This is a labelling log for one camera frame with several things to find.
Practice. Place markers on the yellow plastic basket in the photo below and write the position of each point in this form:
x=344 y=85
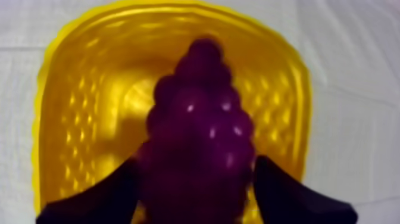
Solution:
x=93 y=103

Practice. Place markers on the purple toy grapes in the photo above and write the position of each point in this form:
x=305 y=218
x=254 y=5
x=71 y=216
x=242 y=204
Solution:
x=200 y=134

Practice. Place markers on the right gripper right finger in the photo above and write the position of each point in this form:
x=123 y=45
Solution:
x=287 y=197

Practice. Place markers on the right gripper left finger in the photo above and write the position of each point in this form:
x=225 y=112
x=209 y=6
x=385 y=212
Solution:
x=103 y=200

